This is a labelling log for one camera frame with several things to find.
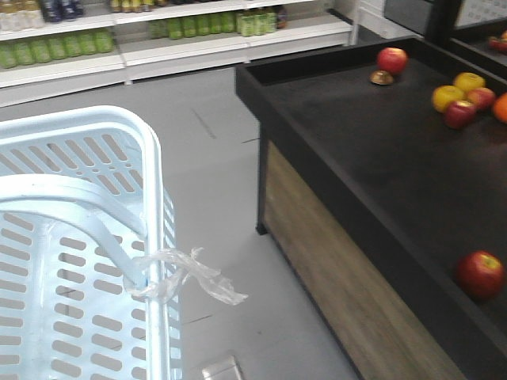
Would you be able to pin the black wooden produce display stand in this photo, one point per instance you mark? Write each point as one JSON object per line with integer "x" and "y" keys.
{"x": 372, "y": 200}

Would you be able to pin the orange fruit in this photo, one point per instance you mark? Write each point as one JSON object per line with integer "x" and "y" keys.
{"x": 499, "y": 108}

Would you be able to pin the metal floor socket plate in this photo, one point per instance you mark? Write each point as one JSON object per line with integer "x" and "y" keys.
{"x": 226, "y": 368}

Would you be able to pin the yellow apple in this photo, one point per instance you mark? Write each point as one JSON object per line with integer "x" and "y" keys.
{"x": 444, "y": 95}

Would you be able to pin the clear plastic wrap strip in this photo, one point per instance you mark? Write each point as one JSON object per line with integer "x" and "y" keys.
{"x": 182, "y": 266}

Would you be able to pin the red apple near corner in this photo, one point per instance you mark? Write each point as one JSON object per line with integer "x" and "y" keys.
{"x": 392, "y": 59}

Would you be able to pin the red apple front tray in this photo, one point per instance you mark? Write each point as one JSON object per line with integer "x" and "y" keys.
{"x": 480, "y": 275}

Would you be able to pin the white store shelving unit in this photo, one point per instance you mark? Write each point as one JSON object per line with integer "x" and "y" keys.
{"x": 135, "y": 56}

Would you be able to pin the dark red apple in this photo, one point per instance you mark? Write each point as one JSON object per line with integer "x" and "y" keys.
{"x": 459, "y": 114}

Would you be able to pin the light blue plastic basket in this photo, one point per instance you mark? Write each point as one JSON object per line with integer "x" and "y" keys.
{"x": 82, "y": 201}

